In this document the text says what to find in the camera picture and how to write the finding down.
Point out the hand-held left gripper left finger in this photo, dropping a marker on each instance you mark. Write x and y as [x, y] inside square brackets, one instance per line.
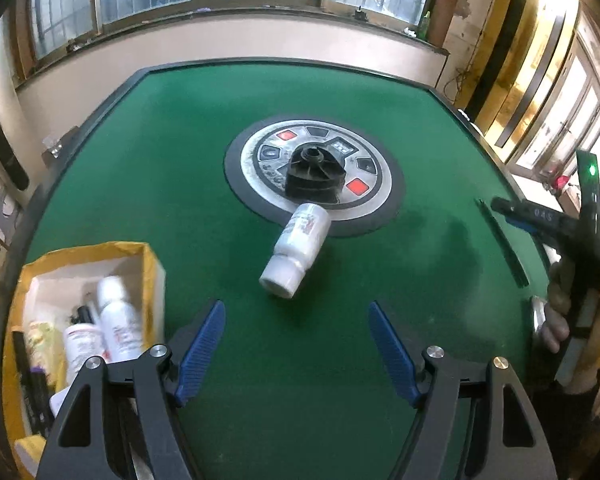
[200, 355]

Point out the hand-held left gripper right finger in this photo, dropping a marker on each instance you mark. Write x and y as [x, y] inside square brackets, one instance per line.
[392, 355]

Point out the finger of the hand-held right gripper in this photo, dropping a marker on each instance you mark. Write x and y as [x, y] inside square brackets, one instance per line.
[540, 216]

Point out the tall white spray bottle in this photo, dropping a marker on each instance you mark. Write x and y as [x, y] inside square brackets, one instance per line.
[120, 320]

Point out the small white pill bottle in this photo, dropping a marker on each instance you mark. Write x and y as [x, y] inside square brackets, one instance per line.
[82, 350]

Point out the white bottle with red label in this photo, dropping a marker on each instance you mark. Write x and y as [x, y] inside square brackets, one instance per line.
[295, 252]

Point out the white tray with yellow tape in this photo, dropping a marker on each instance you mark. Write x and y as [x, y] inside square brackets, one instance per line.
[50, 290]

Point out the black marker with purple end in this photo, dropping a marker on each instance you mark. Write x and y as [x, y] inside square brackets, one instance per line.
[37, 400]

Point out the person's right hand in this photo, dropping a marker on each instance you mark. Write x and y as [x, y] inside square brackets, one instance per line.
[555, 325]

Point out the gold-framed glass door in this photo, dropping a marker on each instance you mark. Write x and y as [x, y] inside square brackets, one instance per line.
[540, 85]

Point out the black table centre hub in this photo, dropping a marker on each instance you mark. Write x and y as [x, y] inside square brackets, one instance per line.
[312, 175]

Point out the round table control panel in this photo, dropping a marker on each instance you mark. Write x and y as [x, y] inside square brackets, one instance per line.
[250, 160]

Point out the green bottle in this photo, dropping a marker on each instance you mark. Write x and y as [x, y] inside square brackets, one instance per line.
[424, 25]

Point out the white standing air conditioner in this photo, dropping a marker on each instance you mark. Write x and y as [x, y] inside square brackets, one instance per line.
[15, 172]

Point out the small black windowsill object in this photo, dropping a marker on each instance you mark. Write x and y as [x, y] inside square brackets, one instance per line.
[360, 12]

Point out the black metal bracket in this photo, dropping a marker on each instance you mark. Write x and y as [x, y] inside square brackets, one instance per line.
[2, 210]

